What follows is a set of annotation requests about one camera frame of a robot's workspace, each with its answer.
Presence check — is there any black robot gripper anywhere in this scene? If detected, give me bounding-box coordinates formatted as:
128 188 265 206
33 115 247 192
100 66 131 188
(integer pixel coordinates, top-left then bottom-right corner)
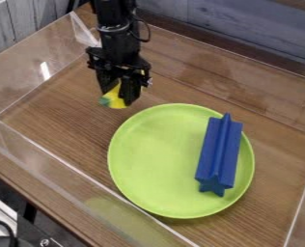
85 23 151 106

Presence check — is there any yellow toy banana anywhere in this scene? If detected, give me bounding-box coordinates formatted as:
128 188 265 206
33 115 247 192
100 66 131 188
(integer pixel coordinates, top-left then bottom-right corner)
97 82 126 109

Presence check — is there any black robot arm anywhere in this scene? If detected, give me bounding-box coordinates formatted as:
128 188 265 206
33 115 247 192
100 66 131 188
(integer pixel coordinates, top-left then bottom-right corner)
85 0 151 109

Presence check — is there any green round plate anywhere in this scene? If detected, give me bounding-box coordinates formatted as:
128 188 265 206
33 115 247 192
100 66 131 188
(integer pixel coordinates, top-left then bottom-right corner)
106 103 253 219

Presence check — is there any blue star-shaped block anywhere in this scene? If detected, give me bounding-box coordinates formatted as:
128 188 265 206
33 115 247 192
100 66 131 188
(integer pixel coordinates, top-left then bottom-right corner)
195 113 243 197

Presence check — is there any black device with knob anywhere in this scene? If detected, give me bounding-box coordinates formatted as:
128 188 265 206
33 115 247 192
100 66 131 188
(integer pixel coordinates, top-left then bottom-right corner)
16 222 85 247

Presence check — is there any clear acrylic enclosure wall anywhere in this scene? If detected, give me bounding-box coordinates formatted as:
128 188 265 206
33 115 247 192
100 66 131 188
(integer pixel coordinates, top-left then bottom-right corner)
0 8 305 247

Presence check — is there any black cable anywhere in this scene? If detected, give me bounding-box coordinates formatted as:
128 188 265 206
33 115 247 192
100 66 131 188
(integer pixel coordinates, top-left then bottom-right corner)
0 218 18 247

